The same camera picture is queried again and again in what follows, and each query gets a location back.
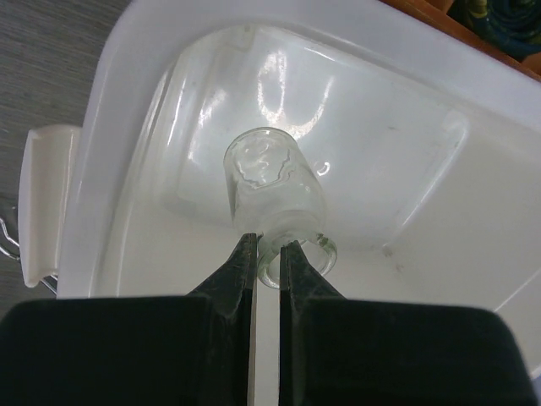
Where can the wooden compartment tray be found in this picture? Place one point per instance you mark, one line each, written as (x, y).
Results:
(435, 14)

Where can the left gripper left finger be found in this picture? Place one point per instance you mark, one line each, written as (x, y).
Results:
(226, 372)

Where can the metal test tube holder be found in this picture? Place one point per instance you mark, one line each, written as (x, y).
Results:
(11, 248)

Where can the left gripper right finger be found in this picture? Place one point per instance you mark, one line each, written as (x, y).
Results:
(300, 284)

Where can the white plastic tub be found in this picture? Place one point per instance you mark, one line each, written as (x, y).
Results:
(405, 162)

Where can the clear glass flask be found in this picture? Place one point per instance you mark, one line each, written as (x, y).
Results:
(274, 194)

